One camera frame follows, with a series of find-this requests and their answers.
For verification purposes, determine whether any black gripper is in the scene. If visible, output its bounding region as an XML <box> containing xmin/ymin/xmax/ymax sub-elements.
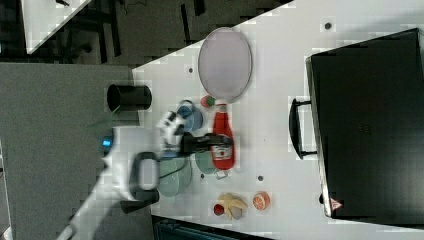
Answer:
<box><xmin>179</xmin><ymin>132</ymin><xmax>232</xmax><ymax>156</ymax></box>

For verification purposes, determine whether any red ketchup bottle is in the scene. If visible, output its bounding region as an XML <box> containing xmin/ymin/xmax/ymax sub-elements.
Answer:
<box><xmin>211</xmin><ymin>104</ymin><xmax>235</xmax><ymax>170</ymax></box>

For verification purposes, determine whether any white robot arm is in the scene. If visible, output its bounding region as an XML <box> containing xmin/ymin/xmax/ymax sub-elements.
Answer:
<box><xmin>56</xmin><ymin>126</ymin><xmax>233</xmax><ymax>240</ymax></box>

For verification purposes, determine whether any green oval strainer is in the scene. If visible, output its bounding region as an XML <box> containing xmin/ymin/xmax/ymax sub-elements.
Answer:
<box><xmin>158</xmin><ymin>158</ymin><xmax>192</xmax><ymax>197</ymax></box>

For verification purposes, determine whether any green round plate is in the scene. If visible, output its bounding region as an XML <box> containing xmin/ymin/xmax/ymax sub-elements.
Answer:
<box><xmin>195</xmin><ymin>152</ymin><xmax>216</xmax><ymax>174</ymax></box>

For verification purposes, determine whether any blue bowl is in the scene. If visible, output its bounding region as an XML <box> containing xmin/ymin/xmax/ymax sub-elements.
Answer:
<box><xmin>177</xmin><ymin>100</ymin><xmax>203</xmax><ymax>132</ymax></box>

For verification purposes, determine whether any red toy strawberry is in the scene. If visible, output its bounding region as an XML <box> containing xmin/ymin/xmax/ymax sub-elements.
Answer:
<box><xmin>200</xmin><ymin>95</ymin><xmax>215</xmax><ymax>108</ymax></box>

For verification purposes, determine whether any yellow toy banana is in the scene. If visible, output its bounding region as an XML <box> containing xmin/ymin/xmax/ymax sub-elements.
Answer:
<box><xmin>218</xmin><ymin>193</ymin><xmax>248</xmax><ymax>220</ymax></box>

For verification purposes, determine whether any red toy cap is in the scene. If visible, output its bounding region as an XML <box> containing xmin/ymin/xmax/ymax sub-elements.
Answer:
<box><xmin>213</xmin><ymin>204</ymin><xmax>224</xmax><ymax>216</ymax></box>

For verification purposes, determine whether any pink round plate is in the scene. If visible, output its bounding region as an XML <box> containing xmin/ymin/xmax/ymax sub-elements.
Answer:
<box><xmin>198</xmin><ymin>27</ymin><xmax>252</xmax><ymax>103</ymax></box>

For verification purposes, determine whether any toy orange slice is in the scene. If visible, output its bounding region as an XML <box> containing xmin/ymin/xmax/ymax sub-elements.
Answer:
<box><xmin>252</xmin><ymin>192</ymin><xmax>270</xmax><ymax>211</ymax></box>

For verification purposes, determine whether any black utensil holder cup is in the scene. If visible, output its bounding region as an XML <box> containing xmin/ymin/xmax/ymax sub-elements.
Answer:
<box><xmin>107</xmin><ymin>84</ymin><xmax>152</xmax><ymax>111</ymax></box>

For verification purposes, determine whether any black toaster oven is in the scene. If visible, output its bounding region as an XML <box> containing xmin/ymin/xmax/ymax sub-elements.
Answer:
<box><xmin>305</xmin><ymin>28</ymin><xmax>424</xmax><ymax>229</ymax></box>

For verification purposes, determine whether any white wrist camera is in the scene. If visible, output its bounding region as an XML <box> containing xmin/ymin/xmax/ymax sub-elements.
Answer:
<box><xmin>156</xmin><ymin>111</ymin><xmax>185</xmax><ymax>145</ymax></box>

